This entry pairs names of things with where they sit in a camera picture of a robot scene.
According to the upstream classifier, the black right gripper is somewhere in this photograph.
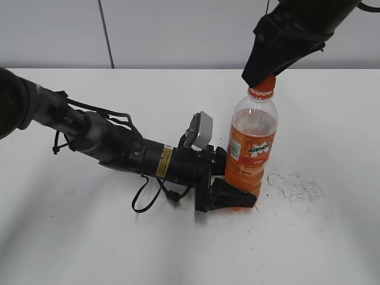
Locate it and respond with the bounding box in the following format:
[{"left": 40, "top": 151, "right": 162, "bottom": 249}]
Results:
[{"left": 242, "top": 0, "right": 360, "bottom": 87}]

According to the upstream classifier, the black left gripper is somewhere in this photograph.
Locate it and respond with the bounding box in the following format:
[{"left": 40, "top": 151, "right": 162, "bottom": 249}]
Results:
[{"left": 170, "top": 145, "right": 257, "bottom": 213}]

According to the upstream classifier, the orange soda plastic bottle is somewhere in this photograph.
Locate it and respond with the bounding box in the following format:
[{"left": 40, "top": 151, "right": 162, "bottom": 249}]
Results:
[{"left": 224, "top": 87, "right": 278, "bottom": 198}]

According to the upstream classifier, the black camera cable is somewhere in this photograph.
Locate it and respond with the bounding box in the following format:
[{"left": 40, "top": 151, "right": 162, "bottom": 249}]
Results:
[{"left": 131, "top": 176, "right": 191, "bottom": 213}]

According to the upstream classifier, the orange bottle cap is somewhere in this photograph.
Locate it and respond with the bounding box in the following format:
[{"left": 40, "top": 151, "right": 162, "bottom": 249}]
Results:
[{"left": 248, "top": 75, "right": 276, "bottom": 100}]

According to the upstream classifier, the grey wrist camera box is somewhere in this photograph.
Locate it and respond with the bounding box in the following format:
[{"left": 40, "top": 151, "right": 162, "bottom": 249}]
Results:
[{"left": 183, "top": 111, "right": 213, "bottom": 150}]

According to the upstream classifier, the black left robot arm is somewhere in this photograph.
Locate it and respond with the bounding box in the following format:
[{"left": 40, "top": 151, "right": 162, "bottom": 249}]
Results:
[{"left": 1, "top": 69, "right": 257, "bottom": 212}]

